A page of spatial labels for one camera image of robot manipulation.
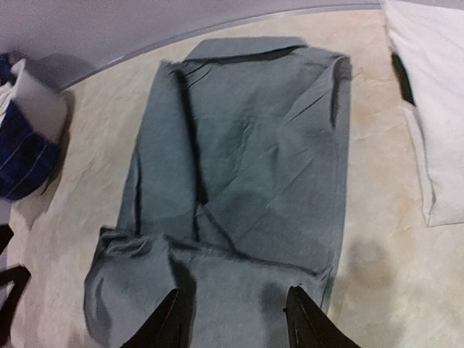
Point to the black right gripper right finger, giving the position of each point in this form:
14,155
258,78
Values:
308,326

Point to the grey garment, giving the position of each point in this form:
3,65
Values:
235,192

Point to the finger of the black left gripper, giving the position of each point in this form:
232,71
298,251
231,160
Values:
17,276

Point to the white garment in basket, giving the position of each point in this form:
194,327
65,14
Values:
9,76

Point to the white and green raglan shirt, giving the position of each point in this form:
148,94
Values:
428,39

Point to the blue plaid garment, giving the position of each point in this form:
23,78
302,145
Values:
27,158

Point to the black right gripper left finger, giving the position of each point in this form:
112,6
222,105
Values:
166,327

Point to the white plastic laundry basket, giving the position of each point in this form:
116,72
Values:
44,108

